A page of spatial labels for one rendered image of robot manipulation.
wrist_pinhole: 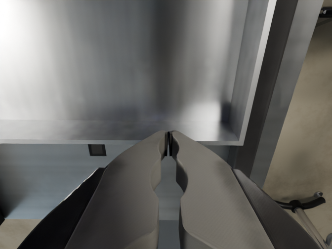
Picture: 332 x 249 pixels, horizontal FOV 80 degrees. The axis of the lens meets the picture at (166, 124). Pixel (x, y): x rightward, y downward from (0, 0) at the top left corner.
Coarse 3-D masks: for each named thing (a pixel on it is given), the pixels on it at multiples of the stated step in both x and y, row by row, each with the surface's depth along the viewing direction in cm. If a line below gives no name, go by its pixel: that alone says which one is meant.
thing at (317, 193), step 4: (316, 192) 144; (320, 192) 143; (316, 196) 145; (320, 196) 142; (292, 200) 136; (296, 200) 135; (312, 200) 139; (316, 200) 138; (320, 200) 138; (324, 200) 139; (280, 204) 135; (284, 204) 135; (288, 204) 135; (292, 204) 134; (296, 204) 133; (300, 204) 133; (304, 204) 135; (308, 204) 135; (312, 204) 135; (316, 204) 136; (320, 204) 138; (284, 208) 135; (288, 208) 134; (292, 208) 133; (304, 208) 134; (308, 208) 134
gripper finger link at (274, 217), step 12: (240, 180) 8; (252, 192) 8; (264, 192) 8; (252, 204) 7; (264, 204) 7; (276, 204) 7; (264, 216) 7; (276, 216) 7; (288, 216) 7; (264, 228) 6; (276, 228) 6; (288, 228) 6; (300, 228) 6; (276, 240) 6; (288, 240) 6; (300, 240) 6; (312, 240) 6
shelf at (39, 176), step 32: (320, 0) 14; (288, 64) 16; (288, 96) 17; (0, 160) 21; (32, 160) 21; (64, 160) 21; (96, 160) 21; (224, 160) 21; (256, 160) 21; (0, 192) 23; (32, 192) 23; (64, 192) 23; (160, 192) 23
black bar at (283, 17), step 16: (288, 0) 12; (288, 16) 13; (272, 32) 13; (288, 32) 13; (272, 48) 14; (272, 64) 14; (272, 80) 15; (256, 96) 15; (256, 112) 16; (256, 128) 17; (256, 144) 17; (240, 160) 18
